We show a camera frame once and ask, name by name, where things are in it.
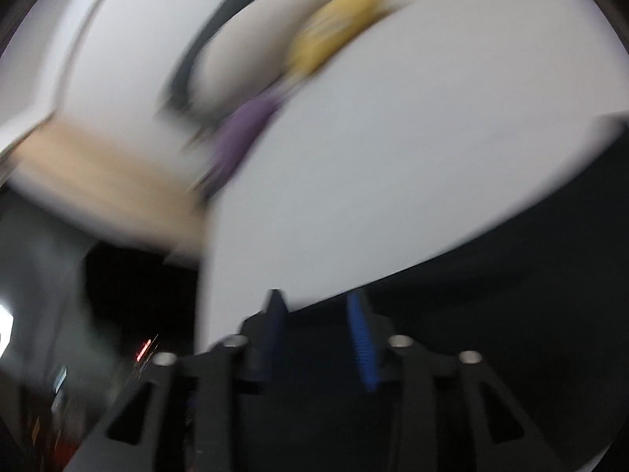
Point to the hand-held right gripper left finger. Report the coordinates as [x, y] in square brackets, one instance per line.
[272, 334]

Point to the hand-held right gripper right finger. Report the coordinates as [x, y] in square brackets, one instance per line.
[361, 339]

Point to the yellow food item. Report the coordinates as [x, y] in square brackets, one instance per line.
[339, 29]

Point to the purple food item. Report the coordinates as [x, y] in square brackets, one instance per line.
[241, 137]

